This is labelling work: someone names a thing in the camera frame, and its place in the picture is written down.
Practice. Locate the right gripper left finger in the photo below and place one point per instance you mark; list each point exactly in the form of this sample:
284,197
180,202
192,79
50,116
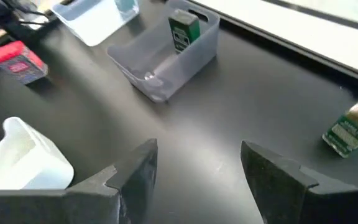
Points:
73,205

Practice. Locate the grey translucent plastic bin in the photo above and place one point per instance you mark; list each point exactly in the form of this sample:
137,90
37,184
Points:
154,62

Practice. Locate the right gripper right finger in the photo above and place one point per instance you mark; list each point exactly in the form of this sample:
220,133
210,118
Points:
306,202

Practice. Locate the clear plastic bin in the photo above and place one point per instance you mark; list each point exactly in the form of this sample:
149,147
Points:
89,21

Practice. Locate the red-lid smoked paprika tin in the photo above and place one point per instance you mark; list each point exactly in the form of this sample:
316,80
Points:
17,65

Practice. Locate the white plastic bin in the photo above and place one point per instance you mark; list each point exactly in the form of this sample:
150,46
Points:
26,161

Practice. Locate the dark green spice tin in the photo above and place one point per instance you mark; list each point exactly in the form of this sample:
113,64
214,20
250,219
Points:
183,31

